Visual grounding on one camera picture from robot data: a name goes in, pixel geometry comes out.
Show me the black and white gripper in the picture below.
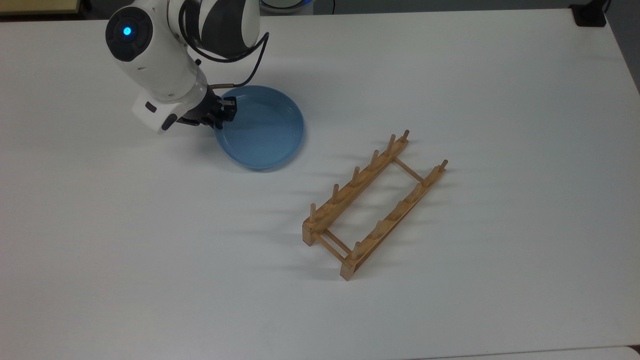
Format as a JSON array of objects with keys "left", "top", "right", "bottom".
[{"left": 131, "top": 81, "right": 238, "bottom": 135}]

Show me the blue round plate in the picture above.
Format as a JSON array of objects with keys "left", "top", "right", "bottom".
[{"left": 214, "top": 84, "right": 306, "bottom": 171}]

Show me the wooden plate rack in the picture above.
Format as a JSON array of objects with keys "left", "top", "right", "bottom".
[{"left": 302, "top": 129, "right": 449, "bottom": 282}]

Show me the yellow wooden side table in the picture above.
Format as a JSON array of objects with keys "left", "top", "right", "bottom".
[{"left": 0, "top": 0, "right": 93, "bottom": 17}]

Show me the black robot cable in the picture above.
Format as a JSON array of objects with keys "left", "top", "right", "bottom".
[{"left": 178, "top": 0, "right": 271, "bottom": 91}]

